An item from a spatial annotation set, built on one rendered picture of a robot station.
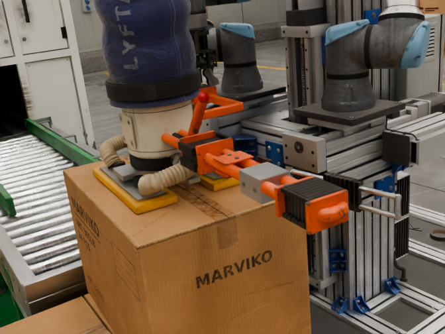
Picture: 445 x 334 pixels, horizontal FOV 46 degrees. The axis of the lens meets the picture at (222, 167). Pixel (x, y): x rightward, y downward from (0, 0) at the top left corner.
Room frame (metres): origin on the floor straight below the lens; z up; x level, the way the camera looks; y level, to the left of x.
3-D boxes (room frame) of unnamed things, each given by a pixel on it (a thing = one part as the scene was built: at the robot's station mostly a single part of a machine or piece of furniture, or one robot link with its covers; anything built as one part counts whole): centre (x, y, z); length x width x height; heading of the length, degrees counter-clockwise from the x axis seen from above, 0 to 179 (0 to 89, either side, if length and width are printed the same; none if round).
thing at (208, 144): (1.04, 0.03, 1.07); 0.10 x 0.08 x 0.06; 117
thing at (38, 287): (1.57, 0.33, 0.58); 0.70 x 0.03 x 0.06; 121
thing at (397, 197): (0.81, -0.16, 1.07); 0.31 x 0.03 x 0.05; 40
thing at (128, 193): (1.22, 0.23, 0.97); 0.34 x 0.10 x 0.05; 27
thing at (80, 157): (3.02, 0.90, 0.60); 1.60 x 0.10 x 0.09; 31
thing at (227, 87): (1.87, -0.10, 1.09); 0.15 x 0.15 x 0.10
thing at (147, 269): (1.25, 0.14, 0.74); 0.60 x 0.40 x 0.40; 28
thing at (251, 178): (0.85, -0.07, 1.07); 0.07 x 0.07 x 0.04; 27
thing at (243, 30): (1.87, -0.09, 1.20); 0.13 x 0.12 x 0.14; 89
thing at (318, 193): (0.72, -0.13, 1.07); 0.08 x 0.07 x 0.05; 27
